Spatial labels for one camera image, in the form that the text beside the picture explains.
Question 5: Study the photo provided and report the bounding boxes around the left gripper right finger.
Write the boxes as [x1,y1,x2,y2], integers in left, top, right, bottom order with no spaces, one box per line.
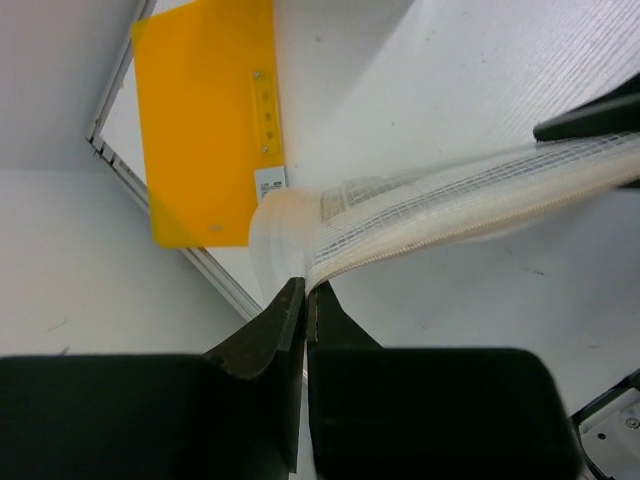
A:
[307,284,583,479]

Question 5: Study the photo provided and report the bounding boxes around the yellow folder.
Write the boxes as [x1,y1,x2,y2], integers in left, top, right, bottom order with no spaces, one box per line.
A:
[132,1,284,248]

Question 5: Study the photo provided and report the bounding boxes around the white printed booklet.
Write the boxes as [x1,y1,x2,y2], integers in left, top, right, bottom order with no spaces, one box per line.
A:
[249,133,639,299]

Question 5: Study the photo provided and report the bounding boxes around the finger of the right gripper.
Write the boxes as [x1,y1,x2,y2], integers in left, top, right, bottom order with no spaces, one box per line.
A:
[533,74,639,142]

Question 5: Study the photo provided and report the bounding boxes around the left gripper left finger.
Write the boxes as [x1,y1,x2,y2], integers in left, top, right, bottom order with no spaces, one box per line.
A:
[1,278,305,479]

